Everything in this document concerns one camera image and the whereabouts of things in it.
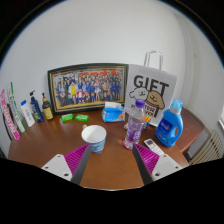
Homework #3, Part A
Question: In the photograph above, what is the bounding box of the long green and white box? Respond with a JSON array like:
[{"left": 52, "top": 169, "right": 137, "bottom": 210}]
[{"left": 7, "top": 81, "right": 27, "bottom": 134}]

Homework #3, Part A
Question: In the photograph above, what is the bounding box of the flat round red coaster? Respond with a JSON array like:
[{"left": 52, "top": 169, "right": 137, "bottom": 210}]
[{"left": 121, "top": 139, "right": 135, "bottom": 151}]

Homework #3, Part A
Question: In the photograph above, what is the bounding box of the white radiator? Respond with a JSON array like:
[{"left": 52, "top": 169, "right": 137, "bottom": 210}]
[{"left": 188, "top": 129, "right": 224, "bottom": 166}]

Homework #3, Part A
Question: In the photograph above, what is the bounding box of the dark blue pump bottle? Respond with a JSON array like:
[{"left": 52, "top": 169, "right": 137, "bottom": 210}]
[{"left": 28, "top": 90, "right": 45, "bottom": 123}]

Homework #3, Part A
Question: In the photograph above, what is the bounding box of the white and blue paper cup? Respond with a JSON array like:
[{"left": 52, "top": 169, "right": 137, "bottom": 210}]
[{"left": 80, "top": 124, "right": 108, "bottom": 155}]

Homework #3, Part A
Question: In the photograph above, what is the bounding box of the framed group picture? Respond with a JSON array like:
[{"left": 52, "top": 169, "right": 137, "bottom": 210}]
[{"left": 47, "top": 63, "right": 130, "bottom": 116}]

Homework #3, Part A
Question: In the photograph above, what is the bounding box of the white remote control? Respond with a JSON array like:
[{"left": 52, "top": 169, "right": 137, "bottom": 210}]
[{"left": 143, "top": 138, "right": 165, "bottom": 157}]

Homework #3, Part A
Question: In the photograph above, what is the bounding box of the white bottle with blue cap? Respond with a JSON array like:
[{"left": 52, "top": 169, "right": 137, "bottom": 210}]
[{"left": 20, "top": 99, "right": 36, "bottom": 128}]

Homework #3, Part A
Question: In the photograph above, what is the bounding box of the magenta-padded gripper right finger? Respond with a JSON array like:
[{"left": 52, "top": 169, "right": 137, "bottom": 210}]
[{"left": 131, "top": 143, "right": 184, "bottom": 186}]

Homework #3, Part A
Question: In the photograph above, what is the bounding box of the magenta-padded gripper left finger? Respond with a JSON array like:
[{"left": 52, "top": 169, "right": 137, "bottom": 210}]
[{"left": 40, "top": 143, "right": 92, "bottom": 186}]

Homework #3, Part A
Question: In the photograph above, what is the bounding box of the blue detergent bottle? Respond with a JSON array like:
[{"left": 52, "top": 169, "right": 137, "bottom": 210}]
[{"left": 154, "top": 98, "right": 185, "bottom": 148}]

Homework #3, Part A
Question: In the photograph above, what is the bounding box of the blue tissue pack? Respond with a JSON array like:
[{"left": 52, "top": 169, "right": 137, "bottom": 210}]
[{"left": 101, "top": 101, "right": 127, "bottom": 123}]

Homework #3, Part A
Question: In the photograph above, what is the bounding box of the white paper gift bag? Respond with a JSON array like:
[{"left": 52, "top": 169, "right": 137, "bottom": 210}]
[{"left": 124, "top": 49, "right": 178, "bottom": 128}]

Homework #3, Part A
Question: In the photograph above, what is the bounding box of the clear purple-capped water bottle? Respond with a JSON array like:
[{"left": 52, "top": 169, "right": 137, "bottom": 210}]
[{"left": 123, "top": 98, "right": 147, "bottom": 151}]

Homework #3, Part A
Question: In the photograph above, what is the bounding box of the long pink and white box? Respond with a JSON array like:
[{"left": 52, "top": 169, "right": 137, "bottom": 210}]
[{"left": 0, "top": 88, "right": 21, "bottom": 142}]

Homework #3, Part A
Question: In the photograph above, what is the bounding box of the amber pump bottle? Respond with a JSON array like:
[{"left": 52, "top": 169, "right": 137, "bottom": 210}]
[{"left": 41, "top": 92, "right": 54, "bottom": 121}]

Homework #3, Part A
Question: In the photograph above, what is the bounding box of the colourful puzzle cube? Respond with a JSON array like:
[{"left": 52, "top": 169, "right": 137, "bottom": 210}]
[{"left": 143, "top": 115, "right": 152, "bottom": 129}]

